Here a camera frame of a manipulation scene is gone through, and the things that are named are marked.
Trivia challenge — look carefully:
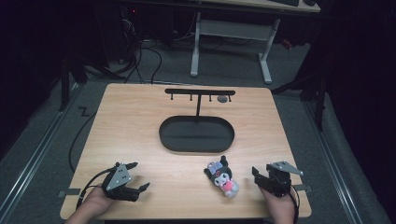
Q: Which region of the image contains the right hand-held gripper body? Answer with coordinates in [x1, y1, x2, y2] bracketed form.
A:
[263, 160, 304, 198]

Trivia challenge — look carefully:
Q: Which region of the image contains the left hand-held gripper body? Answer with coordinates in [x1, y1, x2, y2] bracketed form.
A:
[102, 161, 141, 203]

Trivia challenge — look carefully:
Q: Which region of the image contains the person's right hand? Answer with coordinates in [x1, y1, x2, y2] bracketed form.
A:
[259, 186, 297, 224]

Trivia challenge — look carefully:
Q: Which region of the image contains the person's left hand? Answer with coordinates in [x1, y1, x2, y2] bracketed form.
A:
[64, 183, 117, 224]

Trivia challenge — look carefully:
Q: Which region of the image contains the black hook stand with tray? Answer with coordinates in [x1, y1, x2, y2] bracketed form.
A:
[158, 88, 236, 154]

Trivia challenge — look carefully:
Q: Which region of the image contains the black metal stand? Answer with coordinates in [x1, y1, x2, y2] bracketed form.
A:
[58, 46, 89, 112]
[271, 62, 328, 132]

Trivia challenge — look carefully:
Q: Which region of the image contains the black keyboard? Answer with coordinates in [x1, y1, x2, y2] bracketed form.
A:
[269, 0, 301, 7]

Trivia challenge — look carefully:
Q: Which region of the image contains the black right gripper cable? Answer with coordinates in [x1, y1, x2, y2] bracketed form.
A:
[289, 183, 301, 224]

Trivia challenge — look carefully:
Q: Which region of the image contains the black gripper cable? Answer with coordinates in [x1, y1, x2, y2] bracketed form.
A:
[75, 167, 114, 211]
[289, 183, 301, 224]

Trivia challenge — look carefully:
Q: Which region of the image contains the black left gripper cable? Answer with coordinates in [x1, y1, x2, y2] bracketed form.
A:
[75, 167, 114, 211]

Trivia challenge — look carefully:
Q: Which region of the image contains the black and pink plush keychain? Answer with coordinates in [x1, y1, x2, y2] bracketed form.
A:
[203, 155, 240, 199]

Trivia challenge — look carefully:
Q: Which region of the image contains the black floor cable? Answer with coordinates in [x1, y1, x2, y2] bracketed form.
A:
[68, 111, 98, 174]

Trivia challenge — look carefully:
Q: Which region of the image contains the metal floor rail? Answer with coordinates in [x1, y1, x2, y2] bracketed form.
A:
[0, 83, 82, 216]
[303, 99, 364, 224]

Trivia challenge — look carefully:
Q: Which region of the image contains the bundle of black cables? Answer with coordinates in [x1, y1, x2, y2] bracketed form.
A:
[83, 36, 163, 86]

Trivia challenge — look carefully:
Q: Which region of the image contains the white frame desk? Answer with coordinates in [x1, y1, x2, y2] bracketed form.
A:
[190, 0, 322, 85]

